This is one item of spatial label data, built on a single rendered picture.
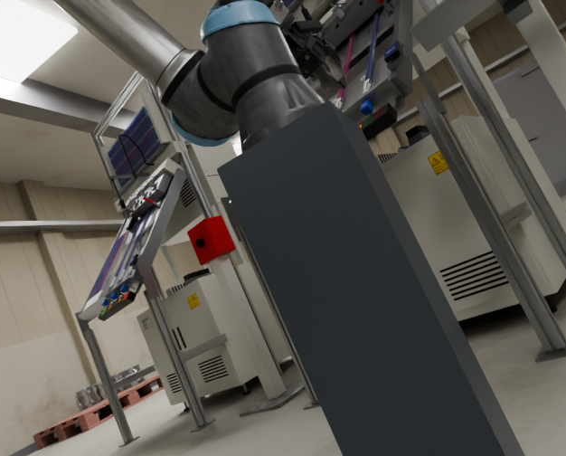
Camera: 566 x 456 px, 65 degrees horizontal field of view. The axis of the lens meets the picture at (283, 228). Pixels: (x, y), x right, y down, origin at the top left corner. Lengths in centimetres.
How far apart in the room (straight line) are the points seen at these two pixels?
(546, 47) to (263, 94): 74
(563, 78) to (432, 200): 50
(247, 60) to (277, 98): 8
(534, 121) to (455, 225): 694
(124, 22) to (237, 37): 21
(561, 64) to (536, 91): 725
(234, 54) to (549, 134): 780
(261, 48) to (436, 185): 90
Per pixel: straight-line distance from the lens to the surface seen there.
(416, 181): 148
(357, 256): 55
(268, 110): 62
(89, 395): 560
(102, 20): 84
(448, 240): 147
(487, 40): 870
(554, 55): 120
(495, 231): 111
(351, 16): 168
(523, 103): 838
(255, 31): 69
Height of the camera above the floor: 35
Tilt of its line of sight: 8 degrees up
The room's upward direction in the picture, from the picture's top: 24 degrees counter-clockwise
